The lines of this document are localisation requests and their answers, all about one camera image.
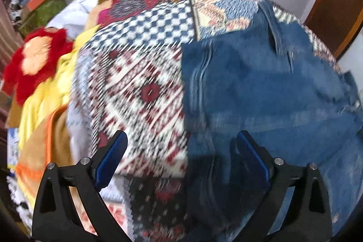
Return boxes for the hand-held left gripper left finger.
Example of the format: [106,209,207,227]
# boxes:
[31,130,134,242]

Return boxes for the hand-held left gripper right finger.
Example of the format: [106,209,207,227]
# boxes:
[235,130,334,242]

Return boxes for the blue denim jeans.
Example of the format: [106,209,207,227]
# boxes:
[180,0,363,242]

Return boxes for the orange and tan cloth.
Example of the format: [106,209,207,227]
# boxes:
[14,106,74,203]

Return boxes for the patchwork printed bedsheet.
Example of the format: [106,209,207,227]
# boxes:
[66,0,349,242]

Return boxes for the yellow cloth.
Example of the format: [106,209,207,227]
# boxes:
[18,25,100,152]

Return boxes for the white crochet cloth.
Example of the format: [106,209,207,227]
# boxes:
[7,171,36,230]

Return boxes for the red and orange plush toy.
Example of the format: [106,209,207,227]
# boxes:
[1,27,74,106]

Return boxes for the pink and tan cloth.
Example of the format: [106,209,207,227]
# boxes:
[85,0,118,30]

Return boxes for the striped brown curtain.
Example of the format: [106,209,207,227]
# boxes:
[0,0,25,69]

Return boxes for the green patterned box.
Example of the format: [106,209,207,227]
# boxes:
[18,0,70,35]

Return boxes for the orange box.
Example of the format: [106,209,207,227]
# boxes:
[24,0,49,11]

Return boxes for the brown wooden door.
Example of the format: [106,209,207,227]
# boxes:
[303,0,363,61]

